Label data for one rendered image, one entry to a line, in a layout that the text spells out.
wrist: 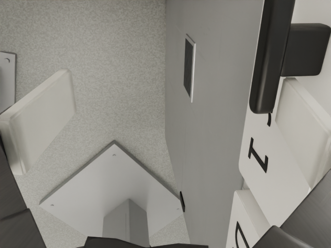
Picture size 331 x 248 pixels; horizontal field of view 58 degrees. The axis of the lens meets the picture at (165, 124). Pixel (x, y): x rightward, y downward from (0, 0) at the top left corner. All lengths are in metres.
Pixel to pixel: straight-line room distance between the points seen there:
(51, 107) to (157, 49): 0.94
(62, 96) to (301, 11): 0.15
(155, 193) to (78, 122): 0.46
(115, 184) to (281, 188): 1.12
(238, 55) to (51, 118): 0.24
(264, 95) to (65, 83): 0.12
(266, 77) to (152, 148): 1.11
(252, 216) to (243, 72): 0.15
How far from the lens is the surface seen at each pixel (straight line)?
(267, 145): 0.25
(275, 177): 0.25
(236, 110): 0.37
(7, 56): 1.15
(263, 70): 0.17
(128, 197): 1.36
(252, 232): 0.31
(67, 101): 0.19
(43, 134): 0.17
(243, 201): 0.32
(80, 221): 1.47
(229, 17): 0.39
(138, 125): 1.20
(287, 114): 0.18
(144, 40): 1.09
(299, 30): 0.18
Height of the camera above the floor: 1.06
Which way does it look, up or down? 61 degrees down
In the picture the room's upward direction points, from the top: 165 degrees clockwise
